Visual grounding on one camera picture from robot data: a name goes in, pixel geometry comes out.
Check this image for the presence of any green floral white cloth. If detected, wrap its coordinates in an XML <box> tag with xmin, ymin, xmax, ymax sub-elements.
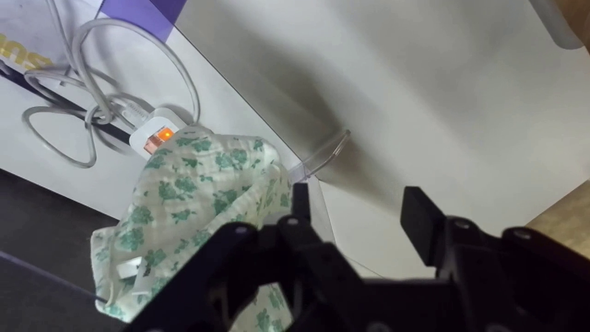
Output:
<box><xmin>88</xmin><ymin>126</ymin><xmax>297</xmax><ymax>332</ymax></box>

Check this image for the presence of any purple paper sheet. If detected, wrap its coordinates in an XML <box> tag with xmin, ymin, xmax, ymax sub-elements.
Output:
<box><xmin>98</xmin><ymin>0</ymin><xmax>190</xmax><ymax>45</ymax></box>

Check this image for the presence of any thick gray cable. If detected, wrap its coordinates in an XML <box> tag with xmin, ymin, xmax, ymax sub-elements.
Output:
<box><xmin>68</xmin><ymin>17</ymin><xmax>203</xmax><ymax>128</ymax></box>

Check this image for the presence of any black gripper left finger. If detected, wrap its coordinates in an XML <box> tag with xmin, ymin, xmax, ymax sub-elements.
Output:
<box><xmin>289</xmin><ymin>181</ymin><xmax>311</xmax><ymax>227</ymax></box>

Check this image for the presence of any thin gray cable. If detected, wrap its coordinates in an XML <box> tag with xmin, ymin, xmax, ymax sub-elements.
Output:
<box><xmin>20</xmin><ymin>63</ymin><xmax>155</xmax><ymax>170</ymax></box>

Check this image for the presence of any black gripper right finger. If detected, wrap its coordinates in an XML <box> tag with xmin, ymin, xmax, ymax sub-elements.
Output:
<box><xmin>398</xmin><ymin>185</ymin><xmax>457</xmax><ymax>270</ymax></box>

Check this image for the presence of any white power strip orange switch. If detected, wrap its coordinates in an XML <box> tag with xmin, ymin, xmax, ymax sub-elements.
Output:
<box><xmin>127</xmin><ymin>106</ymin><xmax>188</xmax><ymax>161</ymax></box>

